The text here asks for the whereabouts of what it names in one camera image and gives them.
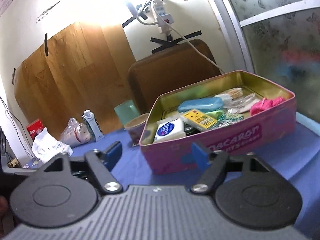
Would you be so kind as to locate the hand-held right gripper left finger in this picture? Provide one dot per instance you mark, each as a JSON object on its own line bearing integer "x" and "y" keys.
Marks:
{"x": 113, "y": 151}

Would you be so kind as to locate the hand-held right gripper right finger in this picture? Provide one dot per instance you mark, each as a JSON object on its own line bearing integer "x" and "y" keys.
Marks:
{"x": 200, "y": 155}

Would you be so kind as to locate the black round container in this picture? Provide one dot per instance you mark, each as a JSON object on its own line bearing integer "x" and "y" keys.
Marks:
{"x": 190, "y": 130}

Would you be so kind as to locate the pink tin box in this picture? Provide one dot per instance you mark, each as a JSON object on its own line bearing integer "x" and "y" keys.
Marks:
{"x": 225, "y": 140}

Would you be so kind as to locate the yellow packet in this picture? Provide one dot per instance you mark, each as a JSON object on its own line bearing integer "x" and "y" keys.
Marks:
{"x": 198, "y": 118}

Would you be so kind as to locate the white blue pocket tissue pack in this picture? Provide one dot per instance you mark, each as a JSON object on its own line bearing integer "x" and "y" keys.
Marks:
{"x": 170, "y": 130}

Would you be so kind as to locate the green cloth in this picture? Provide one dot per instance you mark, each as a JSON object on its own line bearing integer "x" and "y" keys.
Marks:
{"x": 216, "y": 114}

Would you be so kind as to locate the green patterned tissue pack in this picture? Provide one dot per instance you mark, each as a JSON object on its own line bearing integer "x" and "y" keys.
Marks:
{"x": 228, "y": 120}

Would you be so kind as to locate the blue plastic case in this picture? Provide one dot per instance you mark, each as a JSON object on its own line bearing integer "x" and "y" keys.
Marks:
{"x": 200, "y": 104}

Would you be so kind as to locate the clear plastic packet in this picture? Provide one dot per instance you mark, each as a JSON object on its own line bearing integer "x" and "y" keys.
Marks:
{"x": 242, "y": 105}

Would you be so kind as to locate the pack of toothpicks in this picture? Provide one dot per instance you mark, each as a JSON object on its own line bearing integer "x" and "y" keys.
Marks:
{"x": 232, "y": 93}

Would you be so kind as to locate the pink knitted cloth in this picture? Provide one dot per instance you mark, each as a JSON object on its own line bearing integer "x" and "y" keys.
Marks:
{"x": 262, "y": 106}

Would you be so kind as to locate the blue patterned tablecloth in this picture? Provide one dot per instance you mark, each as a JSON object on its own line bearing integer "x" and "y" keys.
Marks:
{"x": 132, "y": 162}

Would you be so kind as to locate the small lidded cup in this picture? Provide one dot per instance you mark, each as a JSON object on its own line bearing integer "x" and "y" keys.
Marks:
{"x": 135, "y": 127}

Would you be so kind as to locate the green white drink carton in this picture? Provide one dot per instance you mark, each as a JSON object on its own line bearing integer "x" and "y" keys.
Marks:
{"x": 93, "y": 126}

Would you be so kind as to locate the teal plastic mug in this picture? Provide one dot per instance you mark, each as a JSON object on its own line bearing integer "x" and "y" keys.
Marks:
{"x": 125, "y": 112}

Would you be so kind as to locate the clear bag of plastic cups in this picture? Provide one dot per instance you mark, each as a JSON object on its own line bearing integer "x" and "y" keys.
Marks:
{"x": 75, "y": 133}

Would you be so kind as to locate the large white tissue pack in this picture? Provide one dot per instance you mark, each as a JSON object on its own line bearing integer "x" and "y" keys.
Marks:
{"x": 47, "y": 145}

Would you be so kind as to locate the red snack box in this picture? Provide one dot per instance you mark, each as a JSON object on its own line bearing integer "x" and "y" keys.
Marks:
{"x": 35, "y": 128}

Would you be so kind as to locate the brown woven board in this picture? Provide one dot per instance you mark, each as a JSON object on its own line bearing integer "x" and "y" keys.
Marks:
{"x": 170, "y": 75}

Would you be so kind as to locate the wood grain panel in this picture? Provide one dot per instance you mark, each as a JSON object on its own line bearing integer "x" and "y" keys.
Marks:
{"x": 75, "y": 75}

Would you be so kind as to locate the black tape cross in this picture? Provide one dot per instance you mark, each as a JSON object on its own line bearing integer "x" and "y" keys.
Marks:
{"x": 175, "y": 41}

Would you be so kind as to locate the black tape strip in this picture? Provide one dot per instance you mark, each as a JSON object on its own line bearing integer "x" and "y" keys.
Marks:
{"x": 46, "y": 45}

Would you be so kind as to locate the frosted glass door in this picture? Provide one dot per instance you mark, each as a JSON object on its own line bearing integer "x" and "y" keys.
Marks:
{"x": 275, "y": 42}

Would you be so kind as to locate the white power strip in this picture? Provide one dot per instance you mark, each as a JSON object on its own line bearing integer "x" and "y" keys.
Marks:
{"x": 162, "y": 15}

